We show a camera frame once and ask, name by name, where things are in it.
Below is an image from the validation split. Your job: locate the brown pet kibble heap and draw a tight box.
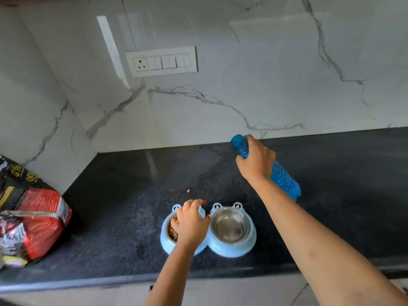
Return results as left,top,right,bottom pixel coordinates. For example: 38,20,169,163
168,216,179,243

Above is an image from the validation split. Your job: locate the red and black pet food bag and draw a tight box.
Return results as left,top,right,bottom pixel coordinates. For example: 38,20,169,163
0,155,73,269

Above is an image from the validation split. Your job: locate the white wall switch panel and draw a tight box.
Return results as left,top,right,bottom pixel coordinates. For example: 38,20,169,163
125,46,198,78

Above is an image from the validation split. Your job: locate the blue plastic water bottle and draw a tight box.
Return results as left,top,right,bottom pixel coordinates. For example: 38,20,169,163
231,134,301,202

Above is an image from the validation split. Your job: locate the light blue double bowl stand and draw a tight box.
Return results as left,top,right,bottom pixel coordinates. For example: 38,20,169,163
160,202,257,259

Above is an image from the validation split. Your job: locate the person's left hand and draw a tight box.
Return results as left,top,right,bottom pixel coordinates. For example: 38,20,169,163
170,199,212,251

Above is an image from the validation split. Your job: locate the empty steel pet bowl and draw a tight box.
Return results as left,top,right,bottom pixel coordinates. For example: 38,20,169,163
211,207,252,244

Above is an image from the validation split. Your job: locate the person's right forearm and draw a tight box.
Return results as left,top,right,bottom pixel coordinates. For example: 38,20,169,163
251,177,408,306

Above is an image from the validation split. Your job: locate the person's left forearm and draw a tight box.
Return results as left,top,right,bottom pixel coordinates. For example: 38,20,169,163
144,239,199,306

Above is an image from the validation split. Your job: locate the steel pet bowl with kibble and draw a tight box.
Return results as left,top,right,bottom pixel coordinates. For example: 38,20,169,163
165,213,180,244

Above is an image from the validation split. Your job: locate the person's right hand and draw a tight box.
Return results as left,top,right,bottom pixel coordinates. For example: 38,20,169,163
236,135,277,186

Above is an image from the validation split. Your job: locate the light cabinet front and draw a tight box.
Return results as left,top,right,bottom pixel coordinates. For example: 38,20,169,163
0,273,408,306

